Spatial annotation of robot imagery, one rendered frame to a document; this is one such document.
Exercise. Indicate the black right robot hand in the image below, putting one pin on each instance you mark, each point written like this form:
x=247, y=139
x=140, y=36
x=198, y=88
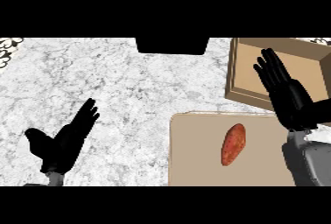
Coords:
x=291, y=102

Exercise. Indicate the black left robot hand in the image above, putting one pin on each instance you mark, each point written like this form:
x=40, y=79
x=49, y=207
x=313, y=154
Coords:
x=63, y=145

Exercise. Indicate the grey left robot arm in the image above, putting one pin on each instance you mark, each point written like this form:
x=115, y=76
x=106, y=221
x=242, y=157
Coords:
x=55, y=178

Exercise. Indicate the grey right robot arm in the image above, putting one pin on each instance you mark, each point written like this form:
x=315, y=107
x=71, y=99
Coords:
x=307, y=160

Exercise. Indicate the brown cardboard box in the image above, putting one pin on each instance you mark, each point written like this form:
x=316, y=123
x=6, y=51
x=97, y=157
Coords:
x=258, y=73

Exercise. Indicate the orange sweet potato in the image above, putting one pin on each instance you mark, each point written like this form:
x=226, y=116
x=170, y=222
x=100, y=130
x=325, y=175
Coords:
x=233, y=144

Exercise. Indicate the beige tray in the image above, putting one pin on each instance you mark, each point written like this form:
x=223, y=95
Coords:
x=214, y=151

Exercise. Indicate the black appliance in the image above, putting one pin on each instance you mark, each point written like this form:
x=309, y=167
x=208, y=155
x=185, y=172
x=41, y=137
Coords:
x=171, y=45

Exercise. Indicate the white patterned cloth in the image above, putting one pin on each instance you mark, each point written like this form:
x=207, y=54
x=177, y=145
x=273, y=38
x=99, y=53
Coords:
x=7, y=51

